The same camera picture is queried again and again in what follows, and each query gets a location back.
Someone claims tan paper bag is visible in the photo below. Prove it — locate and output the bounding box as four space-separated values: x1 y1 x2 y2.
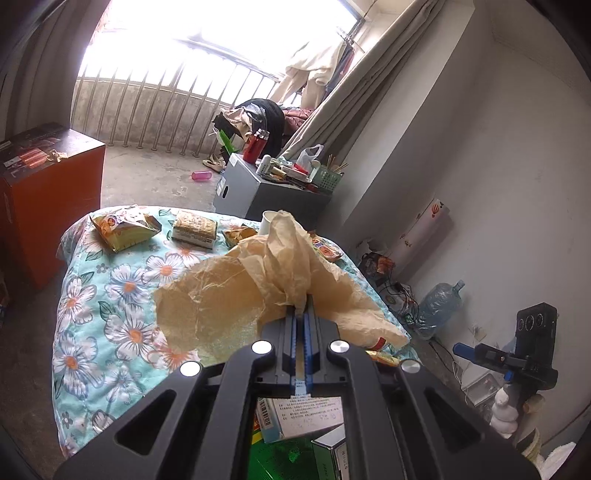
154 210 410 365

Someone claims gray carton box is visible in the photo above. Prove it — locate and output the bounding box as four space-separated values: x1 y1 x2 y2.
311 425 348 480

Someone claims rolled white printed poster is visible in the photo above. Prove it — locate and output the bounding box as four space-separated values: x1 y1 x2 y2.
401 198 451 260

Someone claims small yellow snack wrapper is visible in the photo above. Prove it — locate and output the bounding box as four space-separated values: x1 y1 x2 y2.
223 226 259 250

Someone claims beige curtain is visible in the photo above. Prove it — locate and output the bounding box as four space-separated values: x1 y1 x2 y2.
279 0 455 162

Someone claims white fluffy garment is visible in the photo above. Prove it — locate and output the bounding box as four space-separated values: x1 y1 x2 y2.
536 440 580 480

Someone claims red printed snack packet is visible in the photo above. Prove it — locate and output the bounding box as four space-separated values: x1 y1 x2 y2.
311 235 344 264

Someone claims white paper box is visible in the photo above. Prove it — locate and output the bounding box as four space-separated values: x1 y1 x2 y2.
256 396 345 444

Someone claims black bag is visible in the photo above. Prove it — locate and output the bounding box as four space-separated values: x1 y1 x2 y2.
235 98 288 153

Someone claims power strip with cables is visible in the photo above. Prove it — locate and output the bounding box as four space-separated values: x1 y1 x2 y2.
359 251 419 326

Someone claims gray curtain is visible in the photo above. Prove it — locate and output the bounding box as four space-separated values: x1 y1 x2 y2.
0 0 112 144

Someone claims floral teal blanket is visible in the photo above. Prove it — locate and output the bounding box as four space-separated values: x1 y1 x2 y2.
51 205 422 457

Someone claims yellow snack packet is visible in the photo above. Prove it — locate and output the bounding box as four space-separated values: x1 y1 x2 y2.
90 208 162 253

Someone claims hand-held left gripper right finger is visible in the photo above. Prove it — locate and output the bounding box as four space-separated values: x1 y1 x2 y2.
302 295 541 480

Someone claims yellow snack bar wrapper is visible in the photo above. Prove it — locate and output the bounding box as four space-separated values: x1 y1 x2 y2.
366 348 403 368

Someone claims metal window railing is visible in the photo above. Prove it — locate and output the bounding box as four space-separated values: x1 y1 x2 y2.
71 39 283 156

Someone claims brown biscuit packet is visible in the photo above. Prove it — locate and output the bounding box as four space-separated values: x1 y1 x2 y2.
171 211 219 250

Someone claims white plastic bag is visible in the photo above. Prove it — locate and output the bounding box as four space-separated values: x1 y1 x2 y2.
295 144 324 171

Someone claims white paper cup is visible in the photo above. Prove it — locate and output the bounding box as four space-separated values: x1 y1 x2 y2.
259 210 283 237

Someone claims green plastic basket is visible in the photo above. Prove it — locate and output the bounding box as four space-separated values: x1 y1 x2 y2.
310 161 345 193

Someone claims green snack packet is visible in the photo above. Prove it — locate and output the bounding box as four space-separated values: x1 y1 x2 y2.
248 434 325 480

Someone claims red thermos bottle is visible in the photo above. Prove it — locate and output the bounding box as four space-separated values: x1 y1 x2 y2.
242 129 270 164

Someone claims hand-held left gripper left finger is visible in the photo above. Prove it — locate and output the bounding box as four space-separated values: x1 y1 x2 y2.
53 305 302 480

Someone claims person's right hand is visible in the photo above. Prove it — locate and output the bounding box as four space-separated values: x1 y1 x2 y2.
492 383 522 439

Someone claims orange red cabinet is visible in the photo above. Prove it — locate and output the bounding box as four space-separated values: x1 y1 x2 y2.
0 122 107 291

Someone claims large blue water bottle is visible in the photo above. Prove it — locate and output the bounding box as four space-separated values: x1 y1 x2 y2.
416 279 466 340

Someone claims gray cabinet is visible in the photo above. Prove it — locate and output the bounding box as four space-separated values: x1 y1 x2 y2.
213 154 333 232

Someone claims hanging cream garment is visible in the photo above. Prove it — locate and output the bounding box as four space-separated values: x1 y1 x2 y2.
277 39 348 110

